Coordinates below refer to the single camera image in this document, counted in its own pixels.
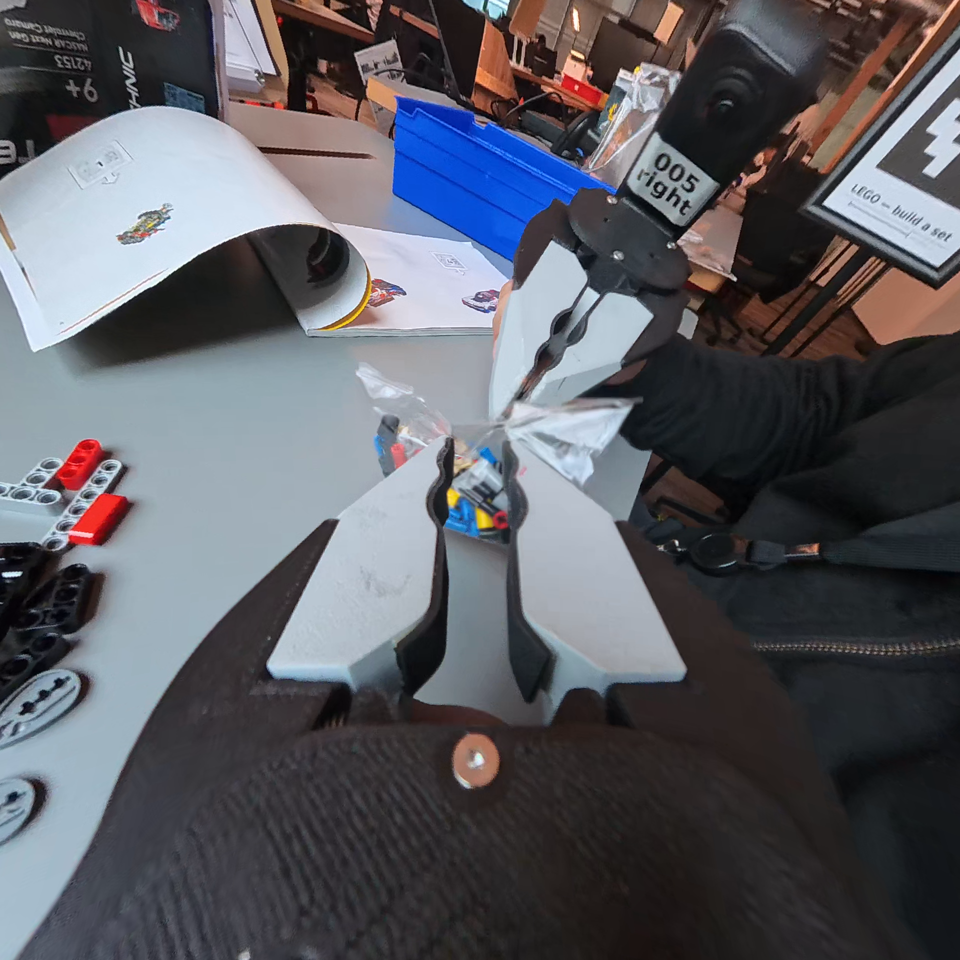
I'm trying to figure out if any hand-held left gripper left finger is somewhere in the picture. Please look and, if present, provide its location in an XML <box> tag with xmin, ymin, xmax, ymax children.
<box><xmin>266</xmin><ymin>437</ymin><xmax>459</xmax><ymax>695</ymax></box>

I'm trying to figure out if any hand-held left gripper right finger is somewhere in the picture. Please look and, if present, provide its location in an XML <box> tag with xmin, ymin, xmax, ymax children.
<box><xmin>501</xmin><ymin>441</ymin><xmax>688</xmax><ymax>706</ymax></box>

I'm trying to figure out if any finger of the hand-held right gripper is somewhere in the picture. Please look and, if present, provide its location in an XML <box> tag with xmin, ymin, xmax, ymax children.
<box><xmin>487</xmin><ymin>240</ymin><xmax>595</xmax><ymax>423</ymax></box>
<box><xmin>517</xmin><ymin>288</ymin><xmax>663</xmax><ymax>412</ymax></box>

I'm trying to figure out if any small bag of lego pieces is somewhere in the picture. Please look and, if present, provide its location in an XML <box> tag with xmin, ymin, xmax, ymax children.
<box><xmin>355</xmin><ymin>363</ymin><xmax>643</xmax><ymax>550</ymax></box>

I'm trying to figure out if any person's right forearm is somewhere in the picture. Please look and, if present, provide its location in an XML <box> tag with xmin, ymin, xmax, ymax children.
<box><xmin>596</xmin><ymin>333</ymin><xmax>894</xmax><ymax>483</ymax></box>

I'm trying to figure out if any red and grey lego assembly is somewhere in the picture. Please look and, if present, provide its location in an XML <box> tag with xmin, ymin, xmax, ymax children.
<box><xmin>0</xmin><ymin>438</ymin><xmax>131</xmax><ymax>553</ymax></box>

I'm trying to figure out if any grey oval lego disc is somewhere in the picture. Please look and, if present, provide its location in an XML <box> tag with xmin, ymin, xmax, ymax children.
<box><xmin>0</xmin><ymin>669</ymin><xmax>88</xmax><ymax>752</ymax></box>
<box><xmin>0</xmin><ymin>777</ymin><xmax>43</xmax><ymax>846</ymax></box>

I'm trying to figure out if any lego instruction booklet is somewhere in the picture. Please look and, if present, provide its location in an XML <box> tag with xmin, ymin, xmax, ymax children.
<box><xmin>0</xmin><ymin>105</ymin><xmax>511</xmax><ymax>354</ymax></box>

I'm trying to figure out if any black lego set box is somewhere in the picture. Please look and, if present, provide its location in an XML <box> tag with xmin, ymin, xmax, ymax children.
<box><xmin>0</xmin><ymin>0</ymin><xmax>220</xmax><ymax>181</ymax></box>

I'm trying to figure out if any crumpled clear plastic bag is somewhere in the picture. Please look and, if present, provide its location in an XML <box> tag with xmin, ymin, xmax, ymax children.
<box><xmin>587</xmin><ymin>63</ymin><xmax>685</xmax><ymax>183</ymax></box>

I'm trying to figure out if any blue plastic bin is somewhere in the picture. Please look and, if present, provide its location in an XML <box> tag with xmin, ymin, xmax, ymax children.
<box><xmin>392</xmin><ymin>95</ymin><xmax>618</xmax><ymax>261</ymax></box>

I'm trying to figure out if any black framed sign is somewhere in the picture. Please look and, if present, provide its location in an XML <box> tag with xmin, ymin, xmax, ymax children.
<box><xmin>798</xmin><ymin>21</ymin><xmax>960</xmax><ymax>291</ymax></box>

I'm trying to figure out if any person's black jacket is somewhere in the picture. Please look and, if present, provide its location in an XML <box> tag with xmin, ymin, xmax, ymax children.
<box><xmin>637</xmin><ymin>333</ymin><xmax>960</xmax><ymax>960</ymax></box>

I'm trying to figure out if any black badge reel lanyard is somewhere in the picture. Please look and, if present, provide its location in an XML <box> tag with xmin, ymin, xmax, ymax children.
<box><xmin>658</xmin><ymin>525</ymin><xmax>828</xmax><ymax>580</ymax></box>

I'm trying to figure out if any black lego frame assembly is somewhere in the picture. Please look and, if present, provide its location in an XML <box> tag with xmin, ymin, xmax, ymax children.
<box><xmin>0</xmin><ymin>542</ymin><xmax>100</xmax><ymax>680</ymax></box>

